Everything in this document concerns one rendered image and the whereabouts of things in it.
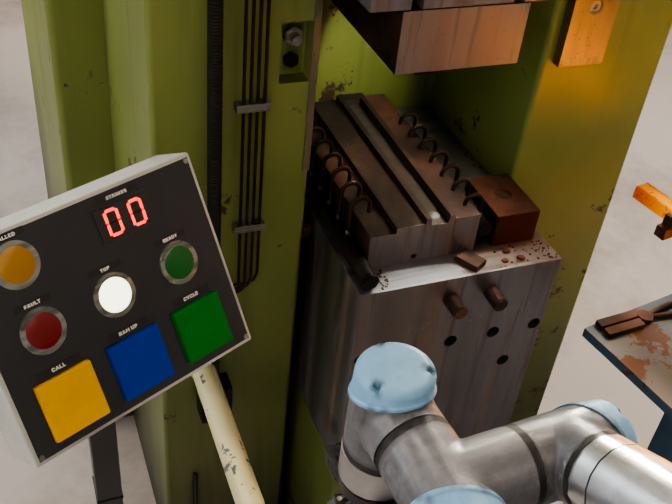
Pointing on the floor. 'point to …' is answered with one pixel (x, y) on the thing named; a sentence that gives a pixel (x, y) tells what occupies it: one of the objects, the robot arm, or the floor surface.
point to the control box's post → (106, 464)
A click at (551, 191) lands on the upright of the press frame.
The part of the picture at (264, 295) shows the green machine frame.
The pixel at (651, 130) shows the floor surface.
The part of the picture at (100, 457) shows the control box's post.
